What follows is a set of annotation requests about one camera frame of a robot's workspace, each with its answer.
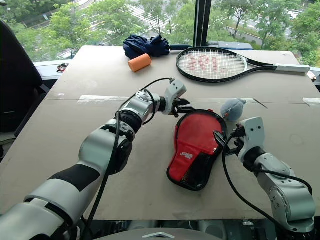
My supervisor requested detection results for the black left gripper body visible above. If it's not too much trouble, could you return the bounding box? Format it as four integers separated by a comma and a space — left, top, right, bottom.
172, 98, 185, 118

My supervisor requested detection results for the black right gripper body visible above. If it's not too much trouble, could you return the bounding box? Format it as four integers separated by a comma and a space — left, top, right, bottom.
226, 133, 247, 156

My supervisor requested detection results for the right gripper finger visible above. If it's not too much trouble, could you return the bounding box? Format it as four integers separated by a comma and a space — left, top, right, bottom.
212, 130, 228, 148

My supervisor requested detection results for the red black paddle case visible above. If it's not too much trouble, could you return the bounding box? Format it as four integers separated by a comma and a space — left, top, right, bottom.
166, 109, 229, 192

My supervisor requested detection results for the grey plush toy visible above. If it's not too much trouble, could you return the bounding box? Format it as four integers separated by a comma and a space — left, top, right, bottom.
219, 97, 247, 123

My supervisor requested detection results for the black white tennis racket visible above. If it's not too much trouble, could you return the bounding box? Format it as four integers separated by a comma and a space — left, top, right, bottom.
175, 46, 311, 84

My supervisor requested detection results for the orange foam cylinder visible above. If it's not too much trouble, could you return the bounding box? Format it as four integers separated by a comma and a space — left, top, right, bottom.
127, 53, 153, 73

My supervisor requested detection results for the navy folded umbrella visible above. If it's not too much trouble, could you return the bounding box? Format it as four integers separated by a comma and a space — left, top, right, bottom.
122, 34, 192, 60

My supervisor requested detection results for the blue box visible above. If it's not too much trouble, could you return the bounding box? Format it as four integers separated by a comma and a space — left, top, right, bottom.
207, 41, 252, 51

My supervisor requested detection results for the white window sill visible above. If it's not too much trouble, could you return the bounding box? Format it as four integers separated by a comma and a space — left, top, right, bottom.
33, 59, 73, 81

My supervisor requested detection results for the black office chair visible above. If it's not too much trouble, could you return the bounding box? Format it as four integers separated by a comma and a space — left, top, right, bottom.
0, 19, 48, 151

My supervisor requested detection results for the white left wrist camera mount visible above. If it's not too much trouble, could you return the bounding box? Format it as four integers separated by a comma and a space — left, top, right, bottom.
163, 79, 188, 116

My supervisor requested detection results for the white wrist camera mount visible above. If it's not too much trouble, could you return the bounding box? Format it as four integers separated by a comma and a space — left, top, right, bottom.
236, 116, 265, 161
163, 79, 188, 116

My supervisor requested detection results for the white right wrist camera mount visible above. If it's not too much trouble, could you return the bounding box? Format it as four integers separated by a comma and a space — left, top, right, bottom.
236, 116, 265, 161

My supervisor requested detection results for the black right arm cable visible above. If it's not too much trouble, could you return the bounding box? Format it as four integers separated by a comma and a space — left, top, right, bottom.
221, 126, 313, 236

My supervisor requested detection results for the black window frame post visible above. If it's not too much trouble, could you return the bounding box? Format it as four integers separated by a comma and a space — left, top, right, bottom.
193, 0, 213, 48

